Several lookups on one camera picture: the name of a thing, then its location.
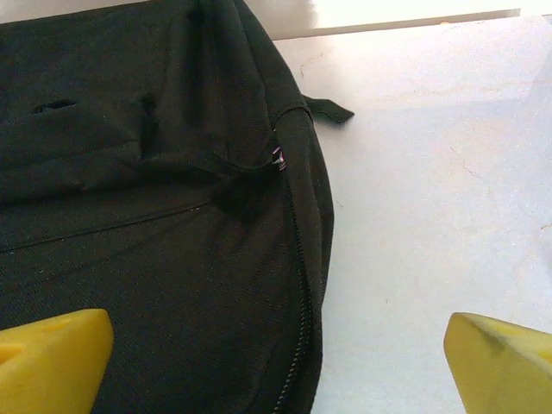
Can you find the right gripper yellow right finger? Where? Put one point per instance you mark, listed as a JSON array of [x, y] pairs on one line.
[[504, 371]]

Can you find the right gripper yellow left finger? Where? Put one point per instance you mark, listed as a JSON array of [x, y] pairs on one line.
[[52, 366]]

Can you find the black fabric backpack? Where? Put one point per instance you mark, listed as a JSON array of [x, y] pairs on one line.
[[129, 172]]

